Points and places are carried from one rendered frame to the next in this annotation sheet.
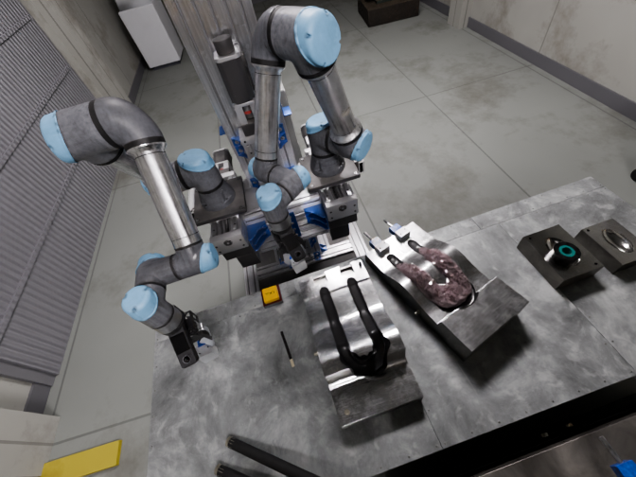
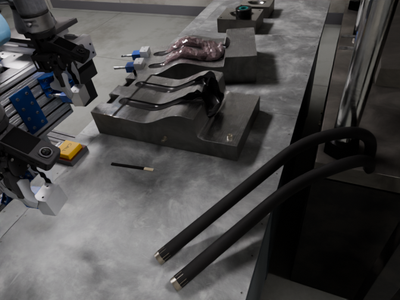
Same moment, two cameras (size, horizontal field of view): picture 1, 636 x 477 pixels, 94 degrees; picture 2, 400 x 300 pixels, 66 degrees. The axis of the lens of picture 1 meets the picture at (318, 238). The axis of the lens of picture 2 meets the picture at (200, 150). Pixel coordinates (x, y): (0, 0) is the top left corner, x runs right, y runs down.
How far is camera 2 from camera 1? 0.81 m
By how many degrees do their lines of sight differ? 39
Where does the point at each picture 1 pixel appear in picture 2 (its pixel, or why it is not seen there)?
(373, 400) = (237, 119)
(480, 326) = (246, 46)
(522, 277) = not seen: hidden behind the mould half
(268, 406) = (163, 207)
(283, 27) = not seen: outside the picture
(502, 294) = (238, 32)
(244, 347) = (84, 202)
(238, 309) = not seen: hidden behind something
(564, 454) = (337, 77)
